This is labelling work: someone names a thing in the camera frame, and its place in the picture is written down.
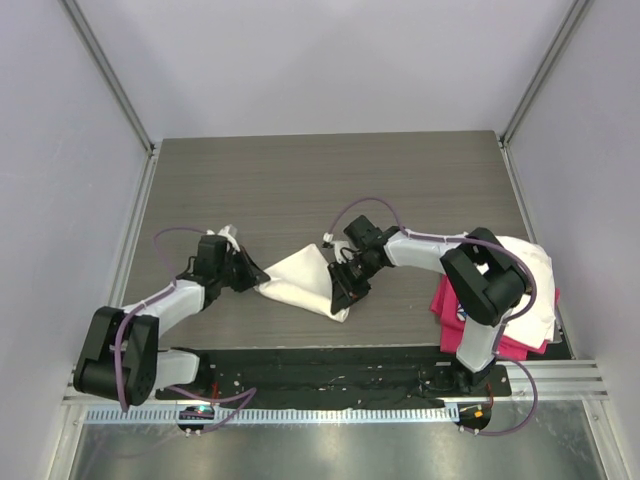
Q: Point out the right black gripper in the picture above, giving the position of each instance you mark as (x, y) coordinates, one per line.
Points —
(345, 288)

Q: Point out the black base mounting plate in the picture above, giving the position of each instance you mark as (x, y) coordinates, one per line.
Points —
(372, 378)

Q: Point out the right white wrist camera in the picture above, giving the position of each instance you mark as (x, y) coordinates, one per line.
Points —
(337, 247)

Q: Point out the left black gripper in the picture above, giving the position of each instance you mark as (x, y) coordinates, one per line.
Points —
(252, 276)

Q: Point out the right aluminium frame post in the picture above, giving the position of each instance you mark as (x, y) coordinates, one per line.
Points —
(567, 29)

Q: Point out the white cloth napkin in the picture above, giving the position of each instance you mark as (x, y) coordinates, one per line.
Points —
(302, 280)

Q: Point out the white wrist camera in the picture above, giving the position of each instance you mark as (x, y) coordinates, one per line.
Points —
(229, 232)
(337, 247)

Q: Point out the aluminium frame post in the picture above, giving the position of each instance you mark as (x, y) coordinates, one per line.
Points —
(567, 29)
(98, 56)

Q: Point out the pink folded cloth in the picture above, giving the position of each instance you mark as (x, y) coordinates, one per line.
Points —
(452, 318)

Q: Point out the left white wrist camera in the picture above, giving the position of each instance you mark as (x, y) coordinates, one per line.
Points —
(229, 232)

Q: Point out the left aluminium frame post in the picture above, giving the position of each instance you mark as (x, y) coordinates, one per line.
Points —
(98, 56)

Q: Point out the white slotted cable duct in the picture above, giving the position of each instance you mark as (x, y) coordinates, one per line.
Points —
(185, 414)

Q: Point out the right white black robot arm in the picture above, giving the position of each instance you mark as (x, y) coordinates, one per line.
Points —
(492, 285)

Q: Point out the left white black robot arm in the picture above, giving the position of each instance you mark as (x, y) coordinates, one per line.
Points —
(121, 359)

